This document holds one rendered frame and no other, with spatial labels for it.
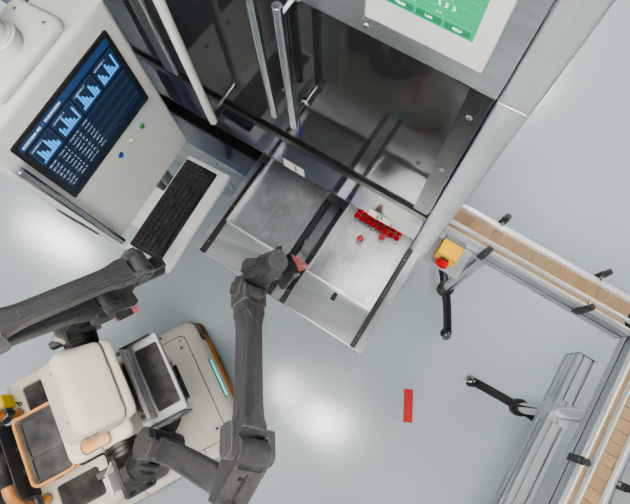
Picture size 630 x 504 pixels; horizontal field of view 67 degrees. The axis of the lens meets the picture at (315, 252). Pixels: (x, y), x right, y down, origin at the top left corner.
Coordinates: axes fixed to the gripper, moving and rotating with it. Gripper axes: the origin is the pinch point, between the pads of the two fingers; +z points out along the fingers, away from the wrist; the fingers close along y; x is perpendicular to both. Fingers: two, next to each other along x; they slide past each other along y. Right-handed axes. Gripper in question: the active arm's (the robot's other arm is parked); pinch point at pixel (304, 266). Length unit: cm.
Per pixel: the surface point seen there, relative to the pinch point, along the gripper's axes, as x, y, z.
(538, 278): -25, -26, 73
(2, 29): -12, 60, -66
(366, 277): 10.4, 0.9, 37.4
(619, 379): -23, -64, 81
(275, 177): 13, 49, 22
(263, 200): 18.9, 42.7, 17.5
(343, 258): 11.9, 10.4, 33.3
